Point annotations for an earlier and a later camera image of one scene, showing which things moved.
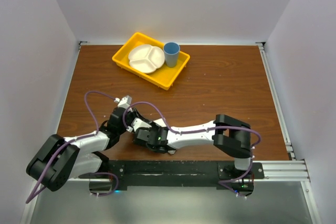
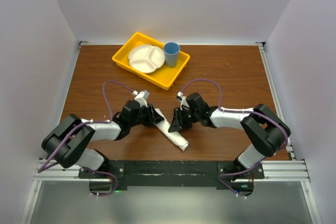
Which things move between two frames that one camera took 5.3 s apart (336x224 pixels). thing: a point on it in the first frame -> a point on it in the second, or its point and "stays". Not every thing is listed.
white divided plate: x=145 y=59 stays
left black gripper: x=133 y=113 -> x=153 y=117
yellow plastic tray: x=165 y=76 stays
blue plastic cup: x=171 y=50 stays
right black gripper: x=154 y=128 -> x=178 y=124
